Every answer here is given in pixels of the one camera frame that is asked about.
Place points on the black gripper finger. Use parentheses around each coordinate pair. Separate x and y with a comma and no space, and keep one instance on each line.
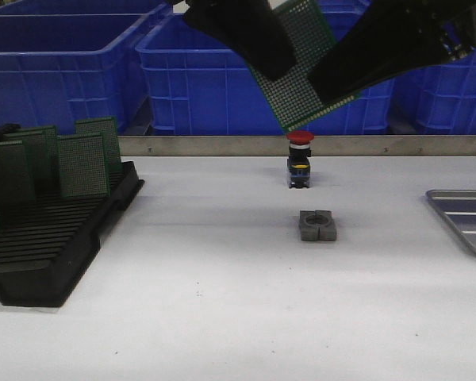
(391,38)
(250,29)

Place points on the green perforated circuit board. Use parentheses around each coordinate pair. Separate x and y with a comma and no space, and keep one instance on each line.
(292,98)

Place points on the green board rear rack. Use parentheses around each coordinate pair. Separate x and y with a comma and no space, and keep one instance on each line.
(107,127)

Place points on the silver metal tray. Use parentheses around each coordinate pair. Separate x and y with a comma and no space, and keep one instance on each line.
(457,209)

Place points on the green board back left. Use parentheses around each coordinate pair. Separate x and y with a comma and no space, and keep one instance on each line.
(40,147)

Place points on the green board middle left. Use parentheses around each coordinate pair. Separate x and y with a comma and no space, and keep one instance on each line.
(16,180)

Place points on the black slotted board rack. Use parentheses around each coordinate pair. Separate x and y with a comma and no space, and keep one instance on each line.
(46,247)

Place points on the blue crate right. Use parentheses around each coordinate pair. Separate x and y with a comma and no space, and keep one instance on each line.
(439,100)

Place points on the blue crate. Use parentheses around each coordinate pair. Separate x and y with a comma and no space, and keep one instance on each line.
(57,69)
(439,100)
(197,87)
(71,7)

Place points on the blue crate centre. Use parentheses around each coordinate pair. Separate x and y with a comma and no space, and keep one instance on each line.
(197,87)

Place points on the red emergency stop button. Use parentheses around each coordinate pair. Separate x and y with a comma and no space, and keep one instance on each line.
(298,164)

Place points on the blue crate rear left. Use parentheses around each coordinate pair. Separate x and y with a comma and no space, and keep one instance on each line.
(71,7)

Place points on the grey metal pipe clamp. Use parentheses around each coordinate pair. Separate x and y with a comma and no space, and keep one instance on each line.
(317,225)

